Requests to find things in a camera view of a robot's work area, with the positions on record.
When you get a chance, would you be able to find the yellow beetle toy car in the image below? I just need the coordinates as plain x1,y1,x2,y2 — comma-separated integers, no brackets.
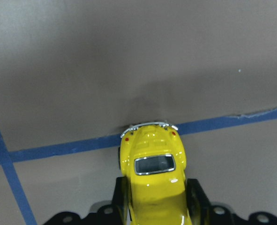
119,121,192,225

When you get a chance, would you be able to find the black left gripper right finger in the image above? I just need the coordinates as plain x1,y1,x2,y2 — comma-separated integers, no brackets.
186,179,211,225

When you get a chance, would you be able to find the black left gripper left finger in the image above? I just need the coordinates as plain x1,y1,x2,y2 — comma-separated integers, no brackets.
112,177,129,225

